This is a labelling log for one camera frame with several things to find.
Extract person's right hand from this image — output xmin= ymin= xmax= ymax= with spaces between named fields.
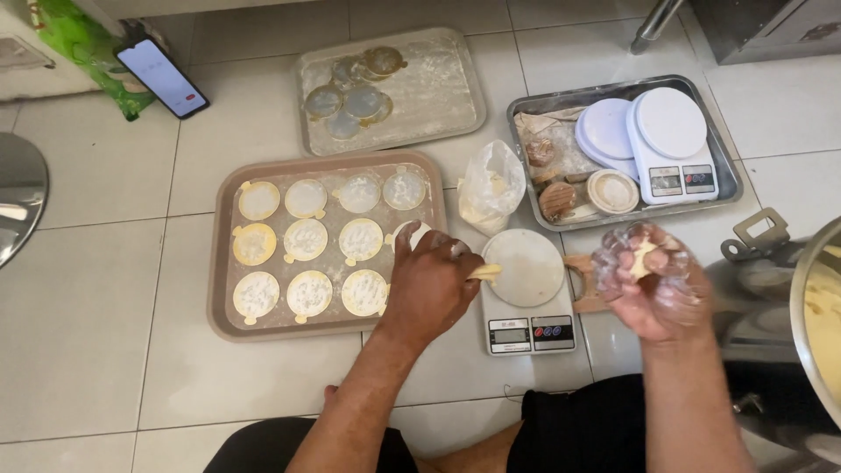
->
xmin=590 ymin=221 xmax=715 ymax=344

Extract small brown carved mould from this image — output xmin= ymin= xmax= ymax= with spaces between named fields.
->
xmin=524 ymin=137 xmax=557 ymax=168

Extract grey metal latch bracket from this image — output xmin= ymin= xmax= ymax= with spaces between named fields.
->
xmin=720 ymin=207 xmax=791 ymax=263

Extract steel mixer base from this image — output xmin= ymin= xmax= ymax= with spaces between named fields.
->
xmin=704 ymin=236 xmax=841 ymax=473

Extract round brown carved mould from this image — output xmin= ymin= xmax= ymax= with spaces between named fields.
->
xmin=538 ymin=181 xmax=578 ymax=222

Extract floured white digital scale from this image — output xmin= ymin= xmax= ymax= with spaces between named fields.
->
xmin=479 ymin=228 xmax=578 ymax=357

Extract black smartphone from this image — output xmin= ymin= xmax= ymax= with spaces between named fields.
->
xmin=113 ymin=35 xmax=210 ymax=121

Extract white scale with lilac rim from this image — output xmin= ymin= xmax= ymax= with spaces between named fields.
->
xmin=574 ymin=98 xmax=640 ymax=182

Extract chrome metal leg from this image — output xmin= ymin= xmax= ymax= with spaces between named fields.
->
xmin=629 ymin=0 xmax=686 ymax=56

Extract clear plastic flour bag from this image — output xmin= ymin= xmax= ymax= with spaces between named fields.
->
xmin=457 ymin=138 xmax=527 ymax=238

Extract black shorts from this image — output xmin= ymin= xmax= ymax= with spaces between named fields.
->
xmin=203 ymin=373 xmax=649 ymax=473

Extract person's left hand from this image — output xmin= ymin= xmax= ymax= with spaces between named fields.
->
xmin=378 ymin=220 xmax=487 ymax=347

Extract round shiny metal disc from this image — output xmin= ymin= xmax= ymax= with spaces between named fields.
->
xmin=0 ymin=131 xmax=51 ymax=271

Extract grey floured tray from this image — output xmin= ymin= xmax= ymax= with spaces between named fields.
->
xmin=293 ymin=27 xmax=488 ymax=157

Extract yellow dough mass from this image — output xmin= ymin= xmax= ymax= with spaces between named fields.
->
xmin=803 ymin=244 xmax=841 ymax=372

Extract group of floured gold discs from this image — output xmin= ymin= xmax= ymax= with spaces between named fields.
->
xmin=231 ymin=164 xmax=432 ymax=326

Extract brown plastic tray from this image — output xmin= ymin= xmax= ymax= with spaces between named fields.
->
xmin=207 ymin=149 xmax=449 ymax=343

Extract yellow dough lump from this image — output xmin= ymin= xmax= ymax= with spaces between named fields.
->
xmin=629 ymin=240 xmax=659 ymax=281

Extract pile of silver gold discs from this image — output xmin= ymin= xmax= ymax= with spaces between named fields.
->
xmin=303 ymin=45 xmax=409 ymax=141

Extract white box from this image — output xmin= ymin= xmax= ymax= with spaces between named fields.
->
xmin=0 ymin=0 xmax=101 ymax=103

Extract stainless steel tray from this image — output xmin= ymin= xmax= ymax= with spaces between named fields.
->
xmin=506 ymin=74 xmax=745 ymax=233

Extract stainless steel cabinet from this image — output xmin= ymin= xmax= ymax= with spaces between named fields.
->
xmin=686 ymin=0 xmax=841 ymax=66

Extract wooden mould with handle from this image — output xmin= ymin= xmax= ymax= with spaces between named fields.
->
xmin=563 ymin=254 xmax=613 ymax=315

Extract round white mould cup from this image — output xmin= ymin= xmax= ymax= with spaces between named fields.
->
xmin=586 ymin=168 xmax=640 ymax=217

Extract green plastic bag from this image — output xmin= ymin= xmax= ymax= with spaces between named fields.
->
xmin=28 ymin=0 xmax=159 ymax=123

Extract crumpled beige paper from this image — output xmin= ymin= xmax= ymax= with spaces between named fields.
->
xmin=513 ymin=106 xmax=587 ymax=137

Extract white digital kitchen scale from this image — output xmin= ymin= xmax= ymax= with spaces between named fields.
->
xmin=625 ymin=87 xmax=720 ymax=206

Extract large steel mixing bowl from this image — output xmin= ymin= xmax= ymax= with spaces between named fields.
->
xmin=788 ymin=215 xmax=841 ymax=431

